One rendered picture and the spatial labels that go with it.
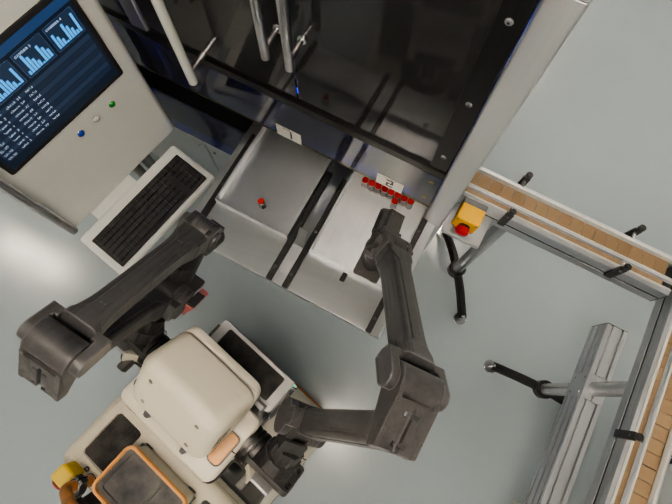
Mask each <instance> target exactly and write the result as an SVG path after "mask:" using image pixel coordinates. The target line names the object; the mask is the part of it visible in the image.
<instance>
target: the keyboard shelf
mask: <svg viewBox="0 0 672 504"><path fill-rule="evenodd" d="M175 155H178V156H179V157H181V158H182V159H183V160H184V161H186V162H187V163H188V164H190V165H191V166H192V167H193V168H195V169H196V170H197V171H199V172H200V173H201V174H203V175H204V176H205V177H206V180H205V181H204V182H203V183H202V184H201V185H200V186H199V187H198V189H197V190H196V191H195V192H194V193H193V194H192V195H191V196H190V197H189V198H188V199H187V200H186V201H185V202H184V203H183V204H182V205H181V206H180V208H179V209H178V210H177V211H176V212H175V213H174V214H173V215H172V216H171V217H170V218H169V219H168V220H167V221H166V222H165V223H164V224H163V225H162V227H161V228H160V229H159V230H158V231H157V232H156V233H155V234H154V235H153V236H152V237H151V238H150V239H149V240H148V241H147V242H146V243H145V244H144V245H143V247H142V248H141V249H140V250H139V251H138V252H137V253H136V254H135V255H134V256H133V257H132V258H131V259H130V260H129V261H128V262H127V263H126V264H125V266H124V267H122V266H120V265H119V264H118V263H117V262H116V261H115V260H113V259H112V258H111V257H110V256H109V255H107V254H106V253H105V252H104V251H103V250H102V249H100V248H99V247H98V246H97V245H96V244H95V243H93V242H92V240H93V239H94V238H95V237H96V236H97V235H98V234H99V233H100V232H101V231H102V230H103V229H104V228H105V227H106V226H107V225H108V224H109V223H110V222H111V220H112V219H113V218H114V217H115V216H116V215H117V214H118V213H119V212H120V211H121V210H122V209H123V208H124V207H125V206H126V205H127V204H128V203H129V202H130V201H131V200H132V199H133V198H134V197H135V196H136V195H137V194H138V193H139V192H140V191H141V190H142V189H143V188H144V187H145V186H146V185H147V184H148V183H149V182H150V181H151V180H152V179H153V178H154V177H155V176H156V175H157V174H158V173H159V172H160V171H161V170H162V169H163V168H164V167H165V166H166V165H167V164H168V163H169V161H170V160H171V159H172V158H173V157H174V156H175ZM214 180H215V177H214V176H213V175H212V174H211V173H210V172H208V171H207V170H206V169H205V168H203V167H202V166H201V165H199V164H198V163H197V162H196V161H194V160H193V159H192V158H190V157H189V156H188V155H186V154H185V153H184V152H183V151H181V150H180V149H179V148H177V147H176V146H171V147H170V148H169V149H168V150H167V151H166V152H165V153H164V154H163V155H162V156H161V157H160V158H159V159H158V160H157V161H156V162H155V163H154V164H153V165H152V166H151V168H150V169H149V170H148V171H147V172H146V173H145V174H144V175H143V176H142V177H141V178H140V179H139V180H138V181H136V180H135V179H134V178H132V177H131V176H130V175H129V174H128V175H127V176H126V177H125V178H124V179H123V180H122V181H121V182H120V183H119V184H118V185H117V186H116V187H115V188H114V189H113V190H112V191H111V192H110V193H109V194H108V195H107V196H106V197H105V198H104V199H103V200H102V201H101V202H100V203H99V204H98V205H97V206H96V207H95V208H94V209H93V210H92V211H91V212H90V213H91V214H92V215H94V216H95V217H96V218H97V219H98V221H97V222H96V223H95V224H94V225H93V226H92V227H91V228H90V229H89V230H88V231H87V232H86V233H85V234H84V235H83V236H82V237H81V239H80V240H81V242H82V243H83V244H84V245H86V246H87V247H88V248H89V249H90V250H91V251H93V252H94V253H95V254H96V255H97V256H98V257H100V258H101V259H102V260H103V261H104V262H105V263H107V264H108V265H109V266H110V267H111V268H113V269H114V270H115V271H116V272H117V273H118V274H121V273H123V272H124V271H125V270H127V269H128V268H129V267H131V266H132V265H133V264H135V263H136V262H137V261H139V260H140V259H141V258H142V257H143V256H144V255H145V254H146V253H147V252H148V250H149V249H150V248H151V247H152V246H153V245H154V244H155V243H156V242H157V241H158V240H159V239H160V238H161V237H162V236H163V235H164V233H165V232H166V231H167V230H168V229H169V228H170V227H171V226H172V225H173V224H174V223H175V222H176V221H177V220H178V219H179V218H180V216H181V215H182V214H183V213H184V212H185V211H186V210H187V209H188V208H189V207H190V206H191V205H192V204H193V203H194V202H195V201H196V200H197V198H198V197H199V196H200V195H201V194H202V193H203V192H204V191H205V190H206V189H207V188H208V187H209V186H210V185H211V184H212V183H213V181H214Z"/></svg>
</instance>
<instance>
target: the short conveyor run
mask: <svg viewBox="0 0 672 504"><path fill-rule="evenodd" d="M532 177H533V173H532V172H527V173H526V175H524V176H523V177H522V178H521V179H520V180H519V181H518V182H517V183H516V182H513V181H511V180H509V179H507V178H505V177H503V176H501V175H499V174H496V173H494V172H492V171H490V170H488V169H486V168H484V167H482V166H481V167H480V169H479V170H478V172H477V173H476V174H475V176H474V177H473V179H472V180H471V182H470V183H469V185H468V186H467V188H466V189H465V191H464V192H463V194H464V195H466V196H468V197H470V198H472V199H474V200H476V201H478V202H480V203H482V204H484V205H487V206H489V208H488V210H487V212H486V214H485V216H487V217H489V218H491V219H492V220H491V222H490V224H492V225H494V226H496V227H498V228H500V229H502V230H505V231H507V232H509V233H511V234H513V235H515V236H517V237H519V238H521V239H523V240H525V241H527V242H529V243H531V244H533V245H535V246H537V247H540V248H542V249H544V250H546V251H548V252H550V253H552V254H554V255H556V256H558V257H560V258H562V259H564V260H566V261H568V262H570V263H572V264H575V265H577V266H579V267H581V268H583V269H585V270H587V271H589V272H591V273H593V274H595V275H597V276H599V277H601V278H603V279H605V280H607V281H609V282H612V283H614V284H616V285H618V286H620V287H622V288H624V289H626V290H628V291H630V292H632V293H634V294H636V295H638V296H640V297H642V298H644V299H647V300H649V301H654V300H658V299H661V298H665V297H668V296H669V294H670V291H671V286H672V256H670V255H668V254H666V253H664V252H662V251H660V250H658V249H656V248H653V247H651V246H649V245H647V244H645V243H643V242H641V241H639V240H636V239H635V237H636V236H637V235H639V234H641V233H642V232H644V231H645V230H646V229H647V228H646V226H645V225H643V224H641V225H639V226H638V228H636V227H634V228H633V229H631V230H629V231H627V232H625V233H622V232H620V231H617V230H615V229H613V228H611V227H609V226H607V225H605V224H603V223H600V222H598V221H596V220H594V219H592V218H590V217H588V216H586V215H583V214H581V213H579V212H577V211H575V210H573V209H571V208H569V207H566V206H564V205H562V204H560V203H558V202H556V201H554V200H552V199H550V198H547V197H545V196H543V195H541V194H539V193H537V192H535V191H533V190H530V189H528V188H526V187H525V185H526V184H527V183H528V182H529V181H530V180H531V178H532Z"/></svg>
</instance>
